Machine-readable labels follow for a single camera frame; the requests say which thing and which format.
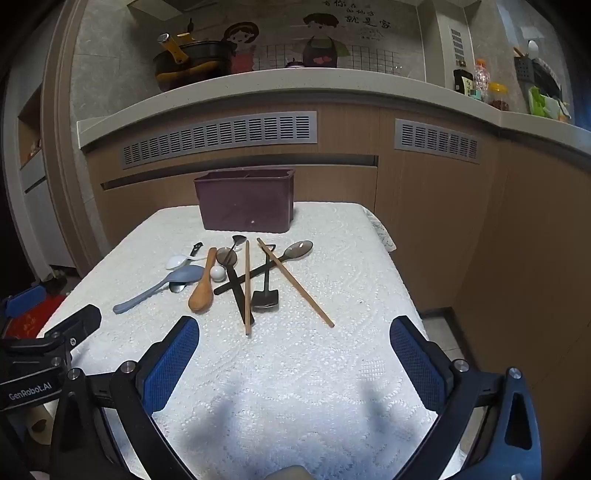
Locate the wooden spoon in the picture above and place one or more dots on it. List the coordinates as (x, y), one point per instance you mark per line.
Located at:
(201, 300)

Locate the paper roll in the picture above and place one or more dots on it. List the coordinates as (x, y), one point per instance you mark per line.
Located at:
(37, 429)

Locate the green packet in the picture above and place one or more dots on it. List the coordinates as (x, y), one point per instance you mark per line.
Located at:
(540, 104)

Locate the metal spoon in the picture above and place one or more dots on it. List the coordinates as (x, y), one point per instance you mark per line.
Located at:
(178, 287)

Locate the blue-grey rice spoon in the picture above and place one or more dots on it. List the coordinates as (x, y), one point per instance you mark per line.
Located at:
(184, 275)

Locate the cartoon wall decal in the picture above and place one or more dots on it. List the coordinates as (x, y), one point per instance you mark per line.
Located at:
(318, 41)

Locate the jar with yellow lid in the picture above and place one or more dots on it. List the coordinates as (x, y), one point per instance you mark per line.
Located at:
(498, 98)

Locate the long grey vent grille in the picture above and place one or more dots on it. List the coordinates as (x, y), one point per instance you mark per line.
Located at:
(219, 137)

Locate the small white round object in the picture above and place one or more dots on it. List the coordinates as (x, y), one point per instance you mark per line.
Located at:
(217, 273)

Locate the red patterned mat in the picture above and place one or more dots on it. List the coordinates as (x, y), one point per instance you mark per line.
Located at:
(27, 325)

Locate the small wall vent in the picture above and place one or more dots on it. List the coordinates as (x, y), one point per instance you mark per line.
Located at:
(456, 46)

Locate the small black utensil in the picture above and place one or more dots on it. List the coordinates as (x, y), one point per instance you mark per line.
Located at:
(197, 249)

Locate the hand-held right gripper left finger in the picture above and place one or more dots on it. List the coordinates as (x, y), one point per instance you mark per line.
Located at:
(171, 364)

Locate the dark sauce bottle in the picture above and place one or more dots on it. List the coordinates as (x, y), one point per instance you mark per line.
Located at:
(463, 82)

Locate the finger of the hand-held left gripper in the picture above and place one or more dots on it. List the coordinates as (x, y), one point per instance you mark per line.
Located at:
(25, 298)
(81, 321)

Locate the white plastic spoon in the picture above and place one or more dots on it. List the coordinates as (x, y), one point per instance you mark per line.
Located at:
(176, 262)

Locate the speckled stone countertop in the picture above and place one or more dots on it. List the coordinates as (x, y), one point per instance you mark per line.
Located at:
(323, 90)

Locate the black cooking pot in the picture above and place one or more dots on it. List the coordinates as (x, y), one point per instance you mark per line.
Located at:
(207, 53)

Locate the black shovel-shaped spoon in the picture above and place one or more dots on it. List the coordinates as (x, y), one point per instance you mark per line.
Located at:
(265, 299)

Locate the small dark bowl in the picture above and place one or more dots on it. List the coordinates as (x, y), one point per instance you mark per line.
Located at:
(293, 64)

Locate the white lace tablecloth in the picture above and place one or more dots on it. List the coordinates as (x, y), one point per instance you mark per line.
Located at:
(323, 346)

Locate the maroon plastic utensil holder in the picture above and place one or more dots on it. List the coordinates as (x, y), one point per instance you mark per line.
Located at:
(244, 203)

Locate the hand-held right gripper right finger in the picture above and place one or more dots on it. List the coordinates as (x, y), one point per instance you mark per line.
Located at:
(415, 364)

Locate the short grey vent grille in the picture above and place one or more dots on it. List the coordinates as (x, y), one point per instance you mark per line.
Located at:
(436, 138)

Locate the black utensil rack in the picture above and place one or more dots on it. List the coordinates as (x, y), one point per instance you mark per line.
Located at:
(524, 71)

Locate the small dark metal utensil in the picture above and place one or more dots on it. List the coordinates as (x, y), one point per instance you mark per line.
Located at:
(238, 241)

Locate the wooden chopstick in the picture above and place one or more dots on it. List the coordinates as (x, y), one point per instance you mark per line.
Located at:
(300, 288)
(248, 286)

